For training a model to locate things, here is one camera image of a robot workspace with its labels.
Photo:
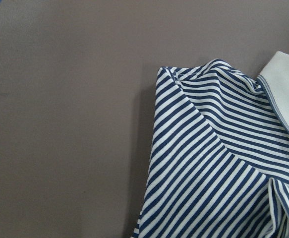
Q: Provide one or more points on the blue white striped polo shirt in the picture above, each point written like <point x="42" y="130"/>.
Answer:
<point x="219" y="165"/>

